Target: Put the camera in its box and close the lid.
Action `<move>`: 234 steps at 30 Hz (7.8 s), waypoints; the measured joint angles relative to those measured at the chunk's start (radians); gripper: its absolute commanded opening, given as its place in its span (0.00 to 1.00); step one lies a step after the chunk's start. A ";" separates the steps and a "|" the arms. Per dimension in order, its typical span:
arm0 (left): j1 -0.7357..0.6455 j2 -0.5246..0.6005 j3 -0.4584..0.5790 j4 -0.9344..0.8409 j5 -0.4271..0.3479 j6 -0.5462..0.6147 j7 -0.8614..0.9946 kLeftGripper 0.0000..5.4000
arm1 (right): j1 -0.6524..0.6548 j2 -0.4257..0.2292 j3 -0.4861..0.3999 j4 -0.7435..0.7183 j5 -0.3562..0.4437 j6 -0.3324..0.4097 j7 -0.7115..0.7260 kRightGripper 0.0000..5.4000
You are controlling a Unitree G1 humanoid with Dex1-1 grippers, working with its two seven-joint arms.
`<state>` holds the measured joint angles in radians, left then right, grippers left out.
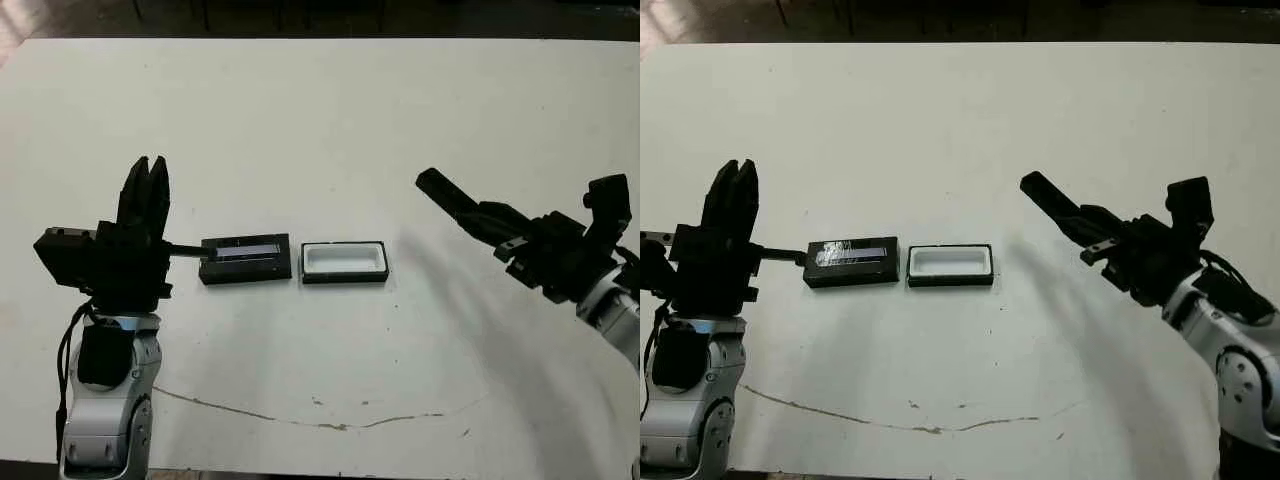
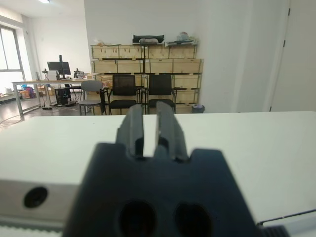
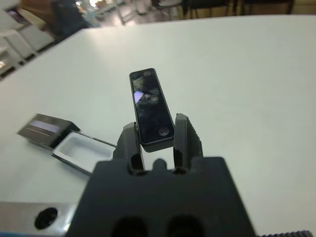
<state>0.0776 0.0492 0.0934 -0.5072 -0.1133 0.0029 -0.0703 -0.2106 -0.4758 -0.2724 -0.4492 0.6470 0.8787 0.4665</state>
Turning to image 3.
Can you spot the white desk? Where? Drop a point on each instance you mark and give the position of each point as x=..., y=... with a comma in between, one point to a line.
x=32, y=39

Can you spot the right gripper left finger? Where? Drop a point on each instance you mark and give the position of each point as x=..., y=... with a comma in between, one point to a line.
x=128, y=145

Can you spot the black box base white insert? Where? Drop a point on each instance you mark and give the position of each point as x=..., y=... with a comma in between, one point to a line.
x=81, y=148

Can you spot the slim black camera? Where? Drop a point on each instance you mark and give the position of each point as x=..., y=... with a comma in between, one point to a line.
x=150, y=113

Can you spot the person in dark clothes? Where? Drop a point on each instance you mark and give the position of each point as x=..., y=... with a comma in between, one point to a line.
x=69, y=17

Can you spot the dark chair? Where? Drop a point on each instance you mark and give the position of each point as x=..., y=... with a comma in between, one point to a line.
x=209, y=7

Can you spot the black box lid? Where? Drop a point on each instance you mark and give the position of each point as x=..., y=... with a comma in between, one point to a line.
x=44, y=128

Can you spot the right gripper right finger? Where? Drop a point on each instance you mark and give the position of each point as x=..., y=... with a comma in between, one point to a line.
x=187, y=140

